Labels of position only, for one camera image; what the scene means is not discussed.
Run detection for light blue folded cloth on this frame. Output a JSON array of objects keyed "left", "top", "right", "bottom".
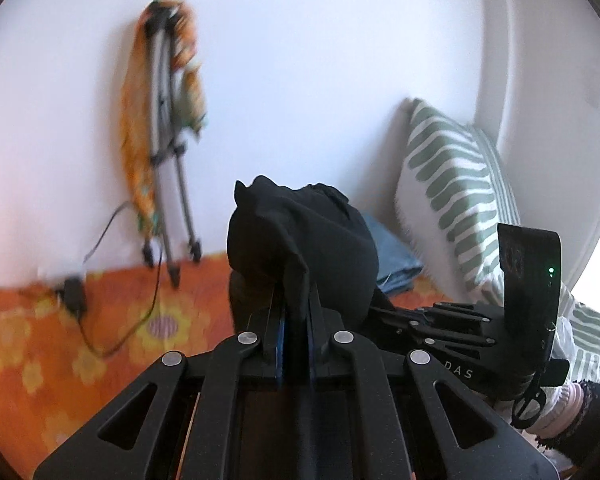
[{"left": 360, "top": 212, "right": 425, "bottom": 296}]

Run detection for white headboard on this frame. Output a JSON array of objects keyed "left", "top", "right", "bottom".
[{"left": 472, "top": 0, "right": 600, "bottom": 291}]

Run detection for black pants with pink stripe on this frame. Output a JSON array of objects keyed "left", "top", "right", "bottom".
[{"left": 227, "top": 175, "right": 381, "bottom": 480}]

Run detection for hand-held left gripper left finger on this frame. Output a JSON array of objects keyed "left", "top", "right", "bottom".
[{"left": 32, "top": 282, "right": 287, "bottom": 480}]

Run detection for green striped white pillow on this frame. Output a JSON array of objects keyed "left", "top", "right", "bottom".
[{"left": 395, "top": 97, "right": 600, "bottom": 386}]

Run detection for grey cable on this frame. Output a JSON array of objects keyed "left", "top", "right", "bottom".
[{"left": 82, "top": 200, "right": 136, "bottom": 263}]

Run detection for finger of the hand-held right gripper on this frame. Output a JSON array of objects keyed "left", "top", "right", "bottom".
[
  {"left": 369, "top": 302, "right": 491, "bottom": 335},
  {"left": 410, "top": 329, "right": 496, "bottom": 361}
]

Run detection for folded stand with orange cloth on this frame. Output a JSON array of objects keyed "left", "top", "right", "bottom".
[{"left": 120, "top": 0, "right": 208, "bottom": 236}]

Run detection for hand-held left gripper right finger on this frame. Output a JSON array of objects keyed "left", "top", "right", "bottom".
[{"left": 306, "top": 284, "right": 559, "bottom": 480}]

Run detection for grey metal tripod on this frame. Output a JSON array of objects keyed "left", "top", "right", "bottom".
[{"left": 142, "top": 0, "right": 203, "bottom": 288}]

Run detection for thin black cable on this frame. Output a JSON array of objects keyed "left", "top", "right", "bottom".
[{"left": 77, "top": 237, "right": 161, "bottom": 359}]

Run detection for black power adapter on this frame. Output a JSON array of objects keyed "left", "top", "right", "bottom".
[{"left": 62, "top": 277, "right": 87, "bottom": 313}]

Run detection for orange floral bedsheet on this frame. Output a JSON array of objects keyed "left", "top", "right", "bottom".
[{"left": 0, "top": 252, "right": 480, "bottom": 480}]

